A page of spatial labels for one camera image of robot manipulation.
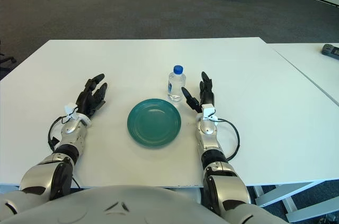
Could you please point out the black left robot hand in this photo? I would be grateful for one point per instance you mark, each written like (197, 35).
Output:
(88, 99)

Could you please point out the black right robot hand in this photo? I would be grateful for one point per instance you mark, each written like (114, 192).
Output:
(208, 94)

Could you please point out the clear bottle with blue cap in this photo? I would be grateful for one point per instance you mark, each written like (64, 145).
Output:
(176, 83)

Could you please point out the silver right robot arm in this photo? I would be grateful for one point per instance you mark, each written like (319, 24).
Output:
(227, 184)

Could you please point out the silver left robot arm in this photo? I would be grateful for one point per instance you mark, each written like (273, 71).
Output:
(45, 171)

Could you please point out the teal round plate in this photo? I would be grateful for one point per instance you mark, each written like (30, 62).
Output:
(154, 124)

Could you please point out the black office chair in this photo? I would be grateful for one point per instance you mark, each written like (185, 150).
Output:
(6, 59)

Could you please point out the grey robot torso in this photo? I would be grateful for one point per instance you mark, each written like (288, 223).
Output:
(119, 205)

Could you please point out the dark grey handheld device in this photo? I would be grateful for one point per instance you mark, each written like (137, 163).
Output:
(330, 52)

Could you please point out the white table frame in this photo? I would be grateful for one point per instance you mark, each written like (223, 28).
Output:
(286, 195)

